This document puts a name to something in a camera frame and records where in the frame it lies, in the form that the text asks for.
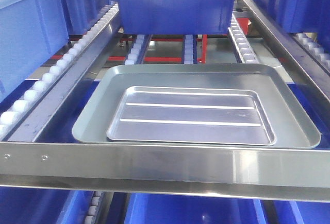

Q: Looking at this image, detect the silver ribbed tray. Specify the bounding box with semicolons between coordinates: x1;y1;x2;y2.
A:
107;86;276;146

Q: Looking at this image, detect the large grey tray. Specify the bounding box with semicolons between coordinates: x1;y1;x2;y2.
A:
72;63;321;149

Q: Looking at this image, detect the steel front shelf bar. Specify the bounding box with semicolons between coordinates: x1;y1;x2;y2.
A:
1;142;329;202

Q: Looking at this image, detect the blue crate on rollers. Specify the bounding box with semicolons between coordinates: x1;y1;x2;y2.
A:
118;0;234;35

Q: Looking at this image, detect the left blue crate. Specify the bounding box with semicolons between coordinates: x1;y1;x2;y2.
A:
1;0;68;100

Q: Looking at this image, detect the red metal frame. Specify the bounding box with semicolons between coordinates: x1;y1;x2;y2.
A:
50;33;208;64

